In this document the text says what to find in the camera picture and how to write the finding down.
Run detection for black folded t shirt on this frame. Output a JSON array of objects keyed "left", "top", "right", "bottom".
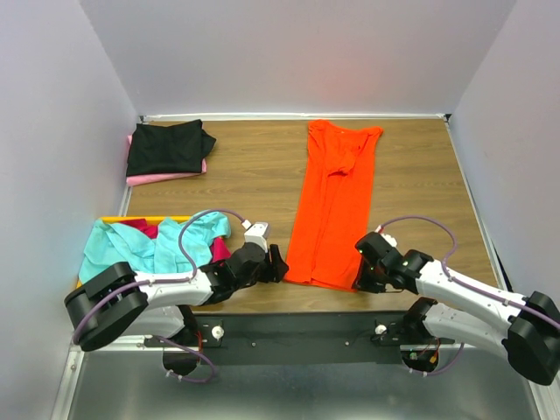
[{"left": 126, "top": 120, "right": 217, "bottom": 177}]

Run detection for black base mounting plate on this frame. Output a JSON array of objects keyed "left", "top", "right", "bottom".
[{"left": 147, "top": 311, "right": 434, "bottom": 373}]

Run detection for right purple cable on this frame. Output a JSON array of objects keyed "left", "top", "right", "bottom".
[{"left": 375, "top": 215, "right": 560, "bottom": 377}]

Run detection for aluminium rail frame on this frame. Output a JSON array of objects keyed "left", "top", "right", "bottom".
[{"left": 51, "top": 345, "right": 85, "bottom": 420}]

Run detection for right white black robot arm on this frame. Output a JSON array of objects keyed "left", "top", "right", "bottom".
[{"left": 353, "top": 232, "right": 559, "bottom": 386}]

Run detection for magenta t shirt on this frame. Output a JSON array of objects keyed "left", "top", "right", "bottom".
[{"left": 117, "top": 216, "right": 231, "bottom": 263}]

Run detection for orange t shirt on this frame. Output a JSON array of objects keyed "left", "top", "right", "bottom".
[{"left": 284, "top": 120, "right": 383, "bottom": 291}]

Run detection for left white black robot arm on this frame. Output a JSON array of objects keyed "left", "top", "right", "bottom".
[{"left": 64, "top": 242, "right": 289, "bottom": 352}]

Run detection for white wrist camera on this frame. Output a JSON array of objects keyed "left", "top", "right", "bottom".
[
  {"left": 241, "top": 220, "right": 270, "bottom": 252},
  {"left": 375, "top": 225, "right": 397, "bottom": 248}
]

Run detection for teal t shirt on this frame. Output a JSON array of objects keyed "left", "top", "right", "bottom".
[{"left": 78, "top": 213, "right": 231, "bottom": 284}]

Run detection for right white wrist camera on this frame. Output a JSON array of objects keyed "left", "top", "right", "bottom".
[{"left": 375, "top": 225, "right": 397, "bottom": 248}]

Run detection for pink folded t shirt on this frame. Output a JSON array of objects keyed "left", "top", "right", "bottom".
[{"left": 126, "top": 134, "right": 215, "bottom": 186}]

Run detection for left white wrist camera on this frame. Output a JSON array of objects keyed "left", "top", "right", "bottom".
[{"left": 241, "top": 220, "right": 270, "bottom": 252}]

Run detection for purple cable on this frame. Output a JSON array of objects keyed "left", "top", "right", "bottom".
[
  {"left": 72, "top": 209, "right": 253, "bottom": 384},
  {"left": 375, "top": 215, "right": 560, "bottom": 377}
]

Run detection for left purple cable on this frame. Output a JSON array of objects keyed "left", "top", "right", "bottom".
[{"left": 72, "top": 209, "right": 253, "bottom": 384}]

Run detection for yellow plastic bin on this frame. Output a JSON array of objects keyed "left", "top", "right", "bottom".
[{"left": 78, "top": 216, "right": 190, "bottom": 284}]

